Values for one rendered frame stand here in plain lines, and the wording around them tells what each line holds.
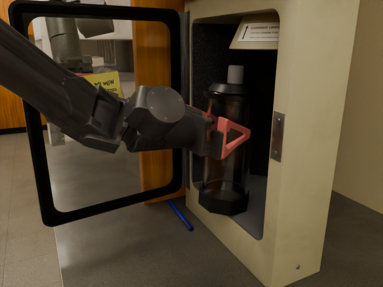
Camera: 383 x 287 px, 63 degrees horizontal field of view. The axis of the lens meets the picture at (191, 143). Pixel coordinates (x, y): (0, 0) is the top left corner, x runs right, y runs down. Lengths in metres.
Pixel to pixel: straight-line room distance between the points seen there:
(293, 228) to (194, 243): 0.22
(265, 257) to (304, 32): 0.34
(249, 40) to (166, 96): 0.18
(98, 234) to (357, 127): 0.68
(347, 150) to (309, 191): 0.43
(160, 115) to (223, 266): 0.32
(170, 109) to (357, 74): 0.59
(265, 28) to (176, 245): 0.43
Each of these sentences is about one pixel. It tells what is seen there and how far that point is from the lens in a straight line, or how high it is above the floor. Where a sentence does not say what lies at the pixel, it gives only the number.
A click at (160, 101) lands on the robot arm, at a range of 0.43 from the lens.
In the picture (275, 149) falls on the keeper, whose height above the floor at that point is 1.18.
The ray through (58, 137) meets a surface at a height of 1.17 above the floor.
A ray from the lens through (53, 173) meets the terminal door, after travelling 0.63.
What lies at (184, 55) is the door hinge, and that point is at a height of 1.30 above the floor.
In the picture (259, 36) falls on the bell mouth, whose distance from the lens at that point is 0.53.
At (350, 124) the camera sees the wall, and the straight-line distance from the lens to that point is 0.93.
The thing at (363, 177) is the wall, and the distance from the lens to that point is 0.93.
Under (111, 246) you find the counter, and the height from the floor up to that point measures 0.94.
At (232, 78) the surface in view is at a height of 1.27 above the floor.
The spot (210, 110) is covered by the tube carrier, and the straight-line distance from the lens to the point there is 0.56.
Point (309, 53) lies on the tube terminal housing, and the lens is 0.45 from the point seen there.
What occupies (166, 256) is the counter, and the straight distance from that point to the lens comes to 0.64.
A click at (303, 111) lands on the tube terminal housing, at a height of 1.24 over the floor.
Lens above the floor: 1.33
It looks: 18 degrees down
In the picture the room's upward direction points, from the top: straight up
